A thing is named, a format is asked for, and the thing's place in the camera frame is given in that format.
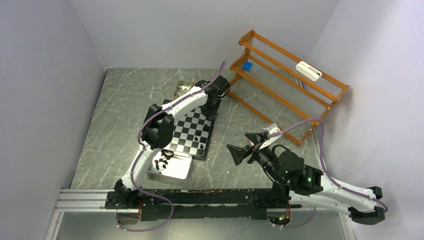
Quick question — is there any black and white chessboard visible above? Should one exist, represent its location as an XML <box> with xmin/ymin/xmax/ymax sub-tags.
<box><xmin>164</xmin><ymin>107</ymin><xmax>216</xmax><ymax>161</ymax></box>

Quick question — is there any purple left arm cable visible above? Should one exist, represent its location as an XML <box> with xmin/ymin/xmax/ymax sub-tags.
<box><xmin>129</xmin><ymin>60</ymin><xmax>228</xmax><ymax>206</ymax></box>

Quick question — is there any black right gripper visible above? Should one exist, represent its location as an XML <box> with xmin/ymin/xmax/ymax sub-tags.
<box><xmin>226</xmin><ymin>132</ymin><xmax>283</xmax><ymax>184</ymax></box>

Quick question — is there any blue cube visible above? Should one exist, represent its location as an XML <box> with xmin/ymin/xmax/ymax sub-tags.
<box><xmin>242</xmin><ymin>61</ymin><xmax>255</xmax><ymax>72</ymax></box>

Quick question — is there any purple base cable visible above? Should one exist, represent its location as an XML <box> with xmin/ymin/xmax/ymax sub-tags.
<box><xmin>115</xmin><ymin>198</ymin><xmax>175</xmax><ymax>233</ymax></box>

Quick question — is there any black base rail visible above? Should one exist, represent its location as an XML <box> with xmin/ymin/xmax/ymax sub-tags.
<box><xmin>104</xmin><ymin>188</ymin><xmax>291</xmax><ymax>221</ymax></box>

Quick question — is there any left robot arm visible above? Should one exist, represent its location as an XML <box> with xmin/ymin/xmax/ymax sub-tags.
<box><xmin>114</xmin><ymin>75</ymin><xmax>230</xmax><ymax>208</ymax></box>

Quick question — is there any silver tin box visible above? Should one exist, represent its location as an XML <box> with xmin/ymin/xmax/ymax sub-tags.
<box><xmin>147</xmin><ymin>151</ymin><xmax>193</xmax><ymax>181</ymax></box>

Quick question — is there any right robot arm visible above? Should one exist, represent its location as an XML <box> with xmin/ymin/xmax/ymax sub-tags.
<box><xmin>226</xmin><ymin>132</ymin><xmax>386</xmax><ymax>225</ymax></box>

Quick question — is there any pile of black chess pieces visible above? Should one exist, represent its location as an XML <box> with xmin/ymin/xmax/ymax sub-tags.
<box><xmin>153</xmin><ymin>149</ymin><xmax>174</xmax><ymax>173</ymax></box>

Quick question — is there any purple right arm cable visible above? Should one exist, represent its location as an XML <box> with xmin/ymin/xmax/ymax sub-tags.
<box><xmin>267</xmin><ymin>117</ymin><xmax>389</xmax><ymax>229</ymax></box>

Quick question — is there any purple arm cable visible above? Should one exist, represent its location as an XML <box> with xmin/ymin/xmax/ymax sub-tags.
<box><xmin>129</xmin><ymin>60</ymin><xmax>228</xmax><ymax>206</ymax></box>
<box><xmin>267</xmin><ymin>117</ymin><xmax>389</xmax><ymax>229</ymax></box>

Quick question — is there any white rectangular device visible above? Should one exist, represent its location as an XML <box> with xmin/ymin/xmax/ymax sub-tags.
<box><xmin>295</xmin><ymin>60</ymin><xmax>323</xmax><ymax>82</ymax></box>

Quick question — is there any orange wooden rack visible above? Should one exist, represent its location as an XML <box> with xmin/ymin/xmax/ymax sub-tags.
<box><xmin>229</xmin><ymin>30</ymin><xmax>349</xmax><ymax>146</ymax></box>

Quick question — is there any gold tin box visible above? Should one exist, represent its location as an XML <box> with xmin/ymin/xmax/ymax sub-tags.
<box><xmin>173</xmin><ymin>80</ymin><xmax>196</xmax><ymax>100</ymax></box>

